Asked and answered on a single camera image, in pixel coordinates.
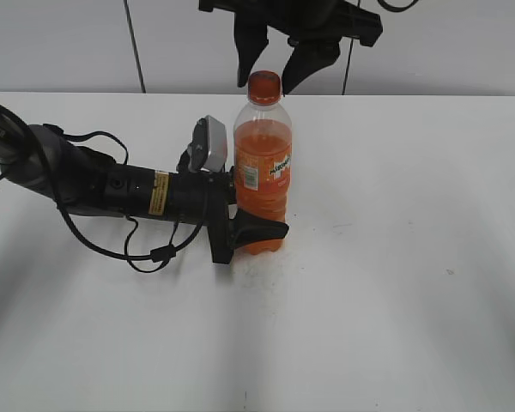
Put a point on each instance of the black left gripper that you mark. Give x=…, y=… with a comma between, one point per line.
x=204, y=198

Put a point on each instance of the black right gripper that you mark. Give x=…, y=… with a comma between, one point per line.
x=299, y=20

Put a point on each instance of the orange bottle cap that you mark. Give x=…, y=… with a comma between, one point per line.
x=264, y=87

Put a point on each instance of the orange Mirinda soda bottle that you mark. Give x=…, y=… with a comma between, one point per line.
x=262, y=159

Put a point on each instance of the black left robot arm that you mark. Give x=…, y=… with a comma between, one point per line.
x=81, y=181

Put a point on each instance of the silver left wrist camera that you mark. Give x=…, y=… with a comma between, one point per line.
x=208, y=148

